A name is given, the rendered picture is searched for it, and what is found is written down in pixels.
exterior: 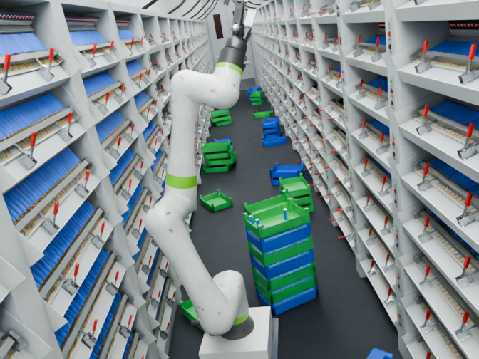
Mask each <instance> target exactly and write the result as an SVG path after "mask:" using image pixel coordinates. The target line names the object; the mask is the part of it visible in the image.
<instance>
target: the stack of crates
mask: <svg viewBox="0 0 479 359"><path fill-rule="evenodd" d="M288 198H291V199H292V203H293V204H295V205H297V206H298V207H300V208H302V203H301V199H300V198H298V199H297V200H295V199H294V198H292V197H290V196H289V195H287V192H286V191H285V190H283V191H282V194H281V195H279V196H276V197H273V198H270V199H266V200H264V201H261V202H258V203H255V204H251V205H248V206H247V203H244V204H243V205H244V212H246V213H247V216H249V215H252V214H256V213H258V212H262V211H264V210H267V209H270V208H272V207H276V206H279V205H281V204H285V203H288V202H287V199H288Z"/></svg>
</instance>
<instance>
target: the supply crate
mask: <svg viewBox="0 0 479 359"><path fill-rule="evenodd" d="M287 202H288V203H285V204H281V205H279V206H276V207H272V208H270V209H267V210H264V211H262V212H258V213H256V214H252V216H253V220H254V225H253V224H252V223H250V218H249V216H247V213H246V212H245V213H243V217H244V225H245V226H246V227H247V228H248V229H249V230H250V231H251V232H252V233H253V234H255V235H256V236H257V237H258V238H259V239H261V240H262V239H265V238H267V237H270V236H273V235H275V234H279V233H281V232H283V231H287V230H289V229H293V228H295V227H298V226H301V225H303V224H306V223H309V222H310V216H309V208H304V209H302V208H300V207H298V206H297V205H295V204H293V203H292V199H291V198H288V199H287ZM283 209H286V210H287V217H288V220H286V221H285V220H284V211H283ZM250 216H251V215H250ZM256 219H259V224H258V225H257V224H256ZM261 224H264V229H263V228H262V225H261Z"/></svg>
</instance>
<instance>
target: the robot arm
mask: <svg viewBox="0 0 479 359"><path fill-rule="evenodd" d="M247 1H248V0H236V2H235V11H234V16H233V22H232V28H231V30H232V31H233V32H232V35H233V37H232V38H229V39H227V40H226V43H225V47H224V48H223V49H222V50H221V51H220V55H219V57H217V59H218V61H217V65H216V68H215V72H214V73H213V74H204V73H198V72H195V71H190V70H181V71H178V72H177V73H176V74H175V75H174V76H173V77H172V80H171V82H170V92H171V104H172V119H171V136H170V149H169V155H168V163H167V167H166V170H167V171H166V178H165V193H164V197H163V198H162V199H161V200H160V201H159V202H158V203H157V204H155V205H154V206H153V207H151V208H150V209H149V210H148V212H147V214H146V215H145V228H146V230H147V232H148V233H149V235H151V237H152V238H153V239H154V241H155V242H156V243H157V245H158V246H159V247H160V249H161V250H162V252H163V253H164V255H165V256H166V257H167V259H168V261H169V262H170V264H171V265H172V267H173V268H174V270H175V272H176V274H177V275H178V277H179V279H180V280H181V282H182V284H183V286H184V288H185V290H186V291H187V294H188V296H189V298H190V300H191V302H192V305H193V307H194V309H195V312H196V314H197V317H198V319H199V320H191V325H192V326H202V328H203V329H204V330H205V331H206V332H207V333H209V335H210V336H214V335H220V336H222V337H223V338H225V339H228V340H239V339H242V338H245V337H247V336H248V335H249V334H250V333H251V332H252V331H253V330H254V320H253V319H252V317H251V316H250V315H249V305H248V301H247V294H246V289H245V285H244V279H243V277H242V275H241V274H240V273H239V272H237V271H223V272H220V273H218V274H217V275H216V276H215V277H214V278H213V279H212V277H211V275H210V274H209V272H208V271H207V269H206V268H205V265H204V264H203V262H202V260H201V258H200V256H199V254H198V253H197V251H196V249H195V247H194V245H193V242H192V240H191V238H190V236H189V234H188V232H187V229H186V227H185V224H184V220H185V218H186V217H187V216H189V215H190V214H191V213H192V212H193V211H194V209H195V207H196V204H197V175H198V167H197V126H198V118H199V108H200V104H202V105H207V106H210V107H213V108H217V109H220V110H226V109H229V108H231V107H232V106H234V105H235V104H236V102H237V101H238V99H239V96H240V83H241V79H242V74H243V71H244V69H245V68H246V65H250V63H251V62H249V61H247V57H246V55H245V54H246V52H247V43H248V41H249V39H250V37H251V35H252V33H250V32H251V30H252V29H251V28H252V25H253V22H254V18H255V14H256V12H257V10H254V9H248V12H247V16H246V19H245V22H244V9H245V4H247Z"/></svg>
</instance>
